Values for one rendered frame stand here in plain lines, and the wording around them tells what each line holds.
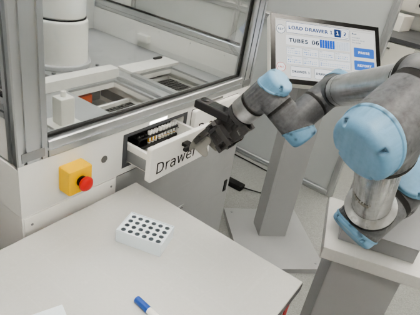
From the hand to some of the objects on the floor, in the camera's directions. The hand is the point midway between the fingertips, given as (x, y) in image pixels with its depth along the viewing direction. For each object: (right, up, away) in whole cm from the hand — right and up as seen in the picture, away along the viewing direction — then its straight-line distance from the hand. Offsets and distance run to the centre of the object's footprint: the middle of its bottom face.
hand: (194, 144), depth 124 cm
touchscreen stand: (+38, -51, +112) cm, 128 cm away
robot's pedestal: (+42, -92, +39) cm, 108 cm away
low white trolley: (-26, -98, +6) cm, 102 cm away
